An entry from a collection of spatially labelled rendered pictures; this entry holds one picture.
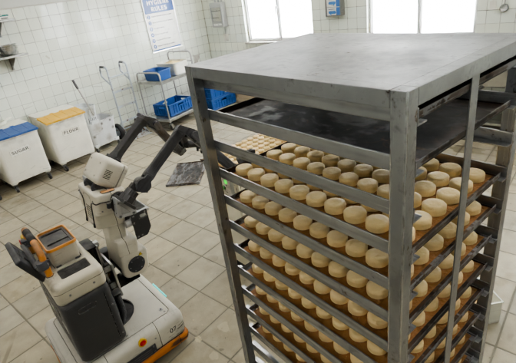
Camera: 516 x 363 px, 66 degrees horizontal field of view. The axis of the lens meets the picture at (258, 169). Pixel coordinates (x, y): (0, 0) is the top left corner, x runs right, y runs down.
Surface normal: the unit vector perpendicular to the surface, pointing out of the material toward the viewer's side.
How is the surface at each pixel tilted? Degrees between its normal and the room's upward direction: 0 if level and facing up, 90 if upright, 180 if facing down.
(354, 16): 90
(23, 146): 92
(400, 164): 90
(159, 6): 89
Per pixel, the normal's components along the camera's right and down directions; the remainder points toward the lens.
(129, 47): 0.76, 0.18
